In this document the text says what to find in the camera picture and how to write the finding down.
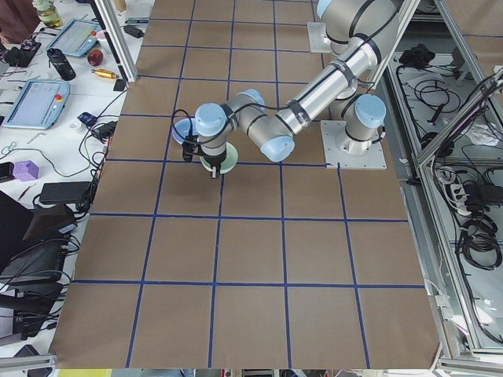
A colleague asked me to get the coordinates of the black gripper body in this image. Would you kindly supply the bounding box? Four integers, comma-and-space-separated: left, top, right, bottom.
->
200, 152, 226, 170

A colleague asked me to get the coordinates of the green bowl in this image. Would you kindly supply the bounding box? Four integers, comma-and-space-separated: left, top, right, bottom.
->
218, 142, 239, 174

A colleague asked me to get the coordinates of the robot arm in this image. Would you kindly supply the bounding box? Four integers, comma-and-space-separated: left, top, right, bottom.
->
193, 0, 399, 178

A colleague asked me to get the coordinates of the blue bowl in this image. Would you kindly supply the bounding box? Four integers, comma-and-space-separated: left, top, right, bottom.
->
172, 118, 198, 145

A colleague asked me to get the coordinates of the gold metal cylinder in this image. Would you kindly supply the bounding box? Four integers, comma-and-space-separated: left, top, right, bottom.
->
91, 69, 119, 79

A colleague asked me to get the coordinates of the black laptop charger brick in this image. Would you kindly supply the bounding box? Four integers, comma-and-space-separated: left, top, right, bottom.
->
39, 181, 90, 205

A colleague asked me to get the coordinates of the red apple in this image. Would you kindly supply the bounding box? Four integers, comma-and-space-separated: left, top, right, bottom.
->
86, 49, 104, 67

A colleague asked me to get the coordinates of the black water bottle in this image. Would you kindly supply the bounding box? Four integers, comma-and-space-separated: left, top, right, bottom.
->
47, 48, 76, 81

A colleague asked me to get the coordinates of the lower teach pendant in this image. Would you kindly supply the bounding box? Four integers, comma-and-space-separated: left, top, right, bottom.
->
2, 79, 70, 130

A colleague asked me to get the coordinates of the teach pendant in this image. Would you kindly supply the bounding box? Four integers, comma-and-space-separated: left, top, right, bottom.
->
46, 18, 101, 57
2, 79, 70, 130

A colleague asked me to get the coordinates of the upper teach pendant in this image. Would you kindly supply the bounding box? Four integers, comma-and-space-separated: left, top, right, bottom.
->
46, 18, 101, 57

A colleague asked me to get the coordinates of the purple box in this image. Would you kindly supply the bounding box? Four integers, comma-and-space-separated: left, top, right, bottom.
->
13, 160, 39, 181

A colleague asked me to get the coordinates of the green drink bottle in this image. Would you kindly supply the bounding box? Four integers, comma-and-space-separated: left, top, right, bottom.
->
32, 0, 63, 28

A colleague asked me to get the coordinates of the black cloth bundle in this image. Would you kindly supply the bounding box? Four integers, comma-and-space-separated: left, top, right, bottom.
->
398, 43, 435, 68

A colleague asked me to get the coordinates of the white power strip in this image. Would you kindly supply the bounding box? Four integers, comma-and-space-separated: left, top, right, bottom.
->
448, 183, 471, 216

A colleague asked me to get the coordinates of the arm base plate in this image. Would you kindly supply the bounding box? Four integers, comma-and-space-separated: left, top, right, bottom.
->
321, 120, 387, 170
307, 22, 332, 53

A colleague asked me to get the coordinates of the aluminium frame post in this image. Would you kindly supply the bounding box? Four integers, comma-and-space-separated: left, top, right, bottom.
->
90, 0, 138, 82

